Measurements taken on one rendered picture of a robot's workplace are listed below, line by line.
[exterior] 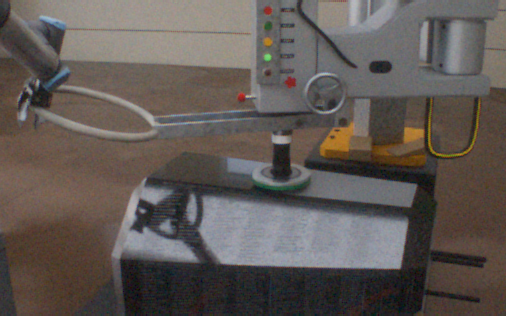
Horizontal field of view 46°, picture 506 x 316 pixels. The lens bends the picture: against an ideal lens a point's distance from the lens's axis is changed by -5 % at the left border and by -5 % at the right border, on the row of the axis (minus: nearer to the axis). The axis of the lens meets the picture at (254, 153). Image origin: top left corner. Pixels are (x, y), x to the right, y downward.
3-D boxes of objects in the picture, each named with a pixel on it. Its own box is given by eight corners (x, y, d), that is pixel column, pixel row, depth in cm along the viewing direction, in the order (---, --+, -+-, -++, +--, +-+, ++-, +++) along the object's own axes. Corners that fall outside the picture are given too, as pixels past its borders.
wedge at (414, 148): (422, 147, 286) (422, 137, 285) (434, 153, 277) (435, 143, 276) (385, 151, 280) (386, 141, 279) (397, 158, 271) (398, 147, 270)
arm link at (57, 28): (31, 13, 185) (51, 14, 194) (23, 51, 188) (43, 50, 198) (54, 22, 182) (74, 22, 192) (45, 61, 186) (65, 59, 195)
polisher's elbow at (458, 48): (421, 66, 231) (424, 14, 224) (464, 65, 235) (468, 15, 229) (447, 76, 213) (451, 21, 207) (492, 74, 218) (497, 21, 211)
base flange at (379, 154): (337, 128, 329) (337, 119, 328) (429, 137, 315) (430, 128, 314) (317, 156, 285) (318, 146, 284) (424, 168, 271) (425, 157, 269)
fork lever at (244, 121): (339, 114, 234) (339, 101, 233) (352, 128, 216) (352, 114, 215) (155, 126, 228) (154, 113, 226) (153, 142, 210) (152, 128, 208)
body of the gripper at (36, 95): (27, 108, 191) (35, 72, 187) (20, 99, 197) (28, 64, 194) (50, 110, 196) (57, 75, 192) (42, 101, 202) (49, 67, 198)
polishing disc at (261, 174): (240, 175, 229) (240, 172, 229) (279, 161, 244) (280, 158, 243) (282, 191, 215) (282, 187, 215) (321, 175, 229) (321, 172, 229)
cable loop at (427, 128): (473, 156, 238) (481, 77, 228) (477, 159, 235) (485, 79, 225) (419, 158, 235) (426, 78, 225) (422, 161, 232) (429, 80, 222)
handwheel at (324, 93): (340, 109, 216) (341, 67, 212) (347, 116, 207) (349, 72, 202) (298, 110, 215) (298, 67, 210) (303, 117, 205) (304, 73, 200)
